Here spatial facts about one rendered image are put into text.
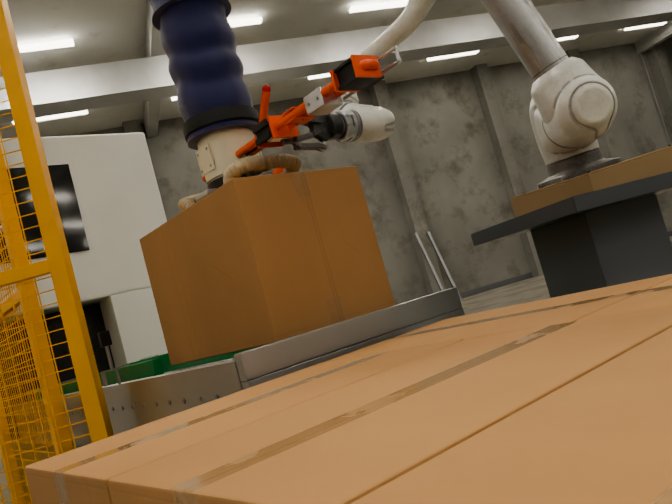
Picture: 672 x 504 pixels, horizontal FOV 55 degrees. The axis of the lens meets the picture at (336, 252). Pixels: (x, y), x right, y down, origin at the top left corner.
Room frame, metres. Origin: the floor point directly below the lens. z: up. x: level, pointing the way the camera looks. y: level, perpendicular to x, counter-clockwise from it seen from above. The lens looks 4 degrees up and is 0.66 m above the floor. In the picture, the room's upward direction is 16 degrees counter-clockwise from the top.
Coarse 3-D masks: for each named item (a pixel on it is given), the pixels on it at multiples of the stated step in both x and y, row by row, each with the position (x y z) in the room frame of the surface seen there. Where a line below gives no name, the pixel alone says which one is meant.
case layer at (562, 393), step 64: (448, 320) 1.54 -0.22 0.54; (512, 320) 1.14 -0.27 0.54; (576, 320) 0.91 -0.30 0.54; (640, 320) 0.75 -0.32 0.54; (320, 384) 0.99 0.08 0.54; (384, 384) 0.80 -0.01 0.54; (448, 384) 0.68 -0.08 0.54; (512, 384) 0.59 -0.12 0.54; (576, 384) 0.52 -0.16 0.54; (640, 384) 0.46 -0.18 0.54; (128, 448) 0.87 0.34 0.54; (192, 448) 0.73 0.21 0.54; (256, 448) 0.62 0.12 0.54; (320, 448) 0.55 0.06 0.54; (384, 448) 0.49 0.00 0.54; (448, 448) 0.45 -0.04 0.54; (512, 448) 0.40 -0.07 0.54; (576, 448) 0.37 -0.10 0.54; (640, 448) 0.34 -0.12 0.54
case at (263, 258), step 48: (240, 192) 1.49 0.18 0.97; (288, 192) 1.58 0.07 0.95; (336, 192) 1.68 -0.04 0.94; (144, 240) 1.92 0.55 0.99; (192, 240) 1.69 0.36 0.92; (240, 240) 1.52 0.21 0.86; (288, 240) 1.56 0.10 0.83; (336, 240) 1.65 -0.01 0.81; (192, 288) 1.75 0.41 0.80; (240, 288) 1.56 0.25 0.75; (288, 288) 1.53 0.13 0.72; (336, 288) 1.63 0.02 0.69; (384, 288) 1.73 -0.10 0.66; (192, 336) 1.80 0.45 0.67; (240, 336) 1.61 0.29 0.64; (288, 336) 1.51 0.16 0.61
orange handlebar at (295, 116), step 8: (360, 64) 1.34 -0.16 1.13; (368, 64) 1.34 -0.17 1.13; (376, 64) 1.35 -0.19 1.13; (328, 88) 1.43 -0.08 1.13; (304, 104) 1.50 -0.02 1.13; (288, 112) 1.56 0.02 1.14; (296, 112) 1.53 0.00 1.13; (304, 112) 1.53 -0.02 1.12; (280, 120) 1.59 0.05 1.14; (288, 120) 1.57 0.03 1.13; (296, 120) 1.56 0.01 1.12; (304, 120) 1.58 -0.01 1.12; (280, 128) 1.61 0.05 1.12; (248, 144) 1.72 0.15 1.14; (240, 152) 1.75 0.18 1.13; (256, 152) 1.78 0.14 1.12; (280, 168) 2.10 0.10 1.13
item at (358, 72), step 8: (352, 56) 1.33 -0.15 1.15; (360, 56) 1.35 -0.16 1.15; (368, 56) 1.36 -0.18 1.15; (376, 56) 1.38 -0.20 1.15; (344, 64) 1.36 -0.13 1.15; (352, 64) 1.34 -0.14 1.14; (336, 72) 1.40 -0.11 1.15; (344, 72) 1.38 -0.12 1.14; (352, 72) 1.36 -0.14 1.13; (360, 72) 1.34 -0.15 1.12; (368, 72) 1.35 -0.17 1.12; (376, 72) 1.37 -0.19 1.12; (336, 80) 1.39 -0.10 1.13; (344, 80) 1.38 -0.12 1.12; (352, 80) 1.35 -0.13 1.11; (360, 80) 1.36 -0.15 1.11; (368, 80) 1.38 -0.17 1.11; (336, 88) 1.39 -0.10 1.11; (344, 88) 1.39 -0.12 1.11; (352, 88) 1.40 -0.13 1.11; (360, 88) 1.42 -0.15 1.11
